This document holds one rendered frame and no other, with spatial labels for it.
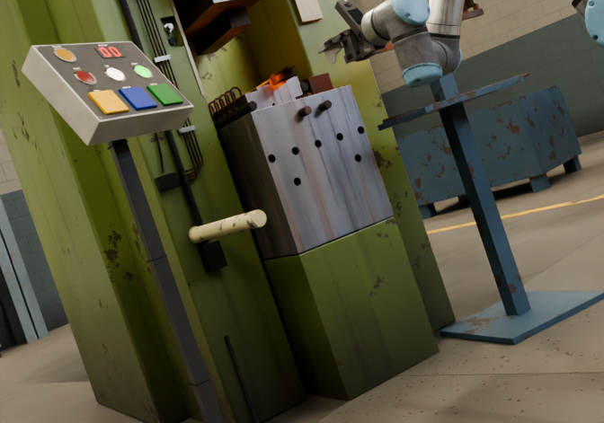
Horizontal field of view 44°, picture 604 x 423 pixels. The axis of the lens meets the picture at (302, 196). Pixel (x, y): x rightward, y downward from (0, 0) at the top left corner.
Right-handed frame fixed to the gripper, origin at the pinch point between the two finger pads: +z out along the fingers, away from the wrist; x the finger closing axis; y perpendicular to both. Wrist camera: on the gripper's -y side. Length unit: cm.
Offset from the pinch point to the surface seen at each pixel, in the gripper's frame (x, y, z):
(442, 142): 285, 42, 290
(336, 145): 9.3, 25.7, 27.0
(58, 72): -70, -11, 12
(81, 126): -70, 3, 9
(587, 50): 686, -2, 435
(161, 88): -44.1, -2.9, 17.7
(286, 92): 1.9, 4.5, 33.0
